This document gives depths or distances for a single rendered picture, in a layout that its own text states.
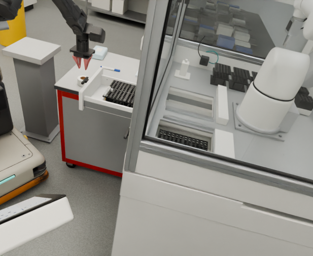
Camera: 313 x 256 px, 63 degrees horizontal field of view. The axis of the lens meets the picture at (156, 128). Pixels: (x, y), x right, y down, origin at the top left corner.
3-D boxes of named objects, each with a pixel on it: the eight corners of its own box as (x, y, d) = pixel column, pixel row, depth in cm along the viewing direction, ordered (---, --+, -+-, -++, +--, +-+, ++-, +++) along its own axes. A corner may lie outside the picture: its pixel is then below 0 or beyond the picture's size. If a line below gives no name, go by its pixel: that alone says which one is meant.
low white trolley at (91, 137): (60, 169, 199) (54, 84, 152) (91, 123, 247) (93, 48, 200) (132, 189, 197) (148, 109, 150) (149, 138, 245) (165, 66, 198)
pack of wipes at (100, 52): (102, 60, 186) (102, 55, 184) (89, 58, 186) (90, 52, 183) (107, 53, 198) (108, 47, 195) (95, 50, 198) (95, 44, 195)
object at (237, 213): (119, 195, 96) (123, 169, 87) (163, 76, 176) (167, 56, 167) (370, 263, 93) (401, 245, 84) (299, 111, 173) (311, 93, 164)
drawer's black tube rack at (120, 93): (101, 106, 131) (102, 95, 127) (112, 89, 145) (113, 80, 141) (143, 117, 130) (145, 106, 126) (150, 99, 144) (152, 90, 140)
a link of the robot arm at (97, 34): (76, 8, 107) (70, 26, 105) (103, 14, 107) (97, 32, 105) (82, 27, 119) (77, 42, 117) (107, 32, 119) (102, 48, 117)
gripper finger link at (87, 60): (87, 73, 123) (87, 55, 117) (73, 70, 124) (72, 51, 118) (93, 68, 129) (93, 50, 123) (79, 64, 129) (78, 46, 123)
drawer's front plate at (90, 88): (78, 110, 128) (78, 91, 121) (99, 83, 151) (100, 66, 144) (82, 110, 128) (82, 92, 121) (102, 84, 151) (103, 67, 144)
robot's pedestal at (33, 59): (16, 134, 219) (-1, 49, 172) (36, 115, 242) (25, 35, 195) (50, 143, 218) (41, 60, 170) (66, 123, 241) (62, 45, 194)
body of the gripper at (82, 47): (90, 58, 118) (90, 42, 114) (69, 53, 119) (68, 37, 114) (95, 53, 123) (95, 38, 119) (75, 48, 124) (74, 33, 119)
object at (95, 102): (83, 106, 128) (83, 96, 124) (101, 83, 148) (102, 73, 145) (161, 127, 127) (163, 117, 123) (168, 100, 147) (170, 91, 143)
